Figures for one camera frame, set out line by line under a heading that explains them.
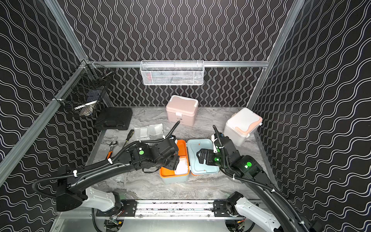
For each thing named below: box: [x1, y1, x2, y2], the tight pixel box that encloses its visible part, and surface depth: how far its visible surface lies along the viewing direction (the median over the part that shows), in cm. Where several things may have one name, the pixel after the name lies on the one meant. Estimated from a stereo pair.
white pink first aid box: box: [223, 107, 263, 147], surface depth 96 cm
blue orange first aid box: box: [159, 138, 220, 184], surface depth 79 cm
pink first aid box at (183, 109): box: [166, 95, 199, 127], surface depth 104 cm
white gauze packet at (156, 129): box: [148, 123, 164, 136], surface depth 109 cm
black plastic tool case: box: [94, 107, 133, 131], surface depth 108 cm
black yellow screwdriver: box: [123, 129, 135, 148], surface depth 105 cm
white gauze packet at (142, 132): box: [134, 126, 151, 139], surface depth 106 cm
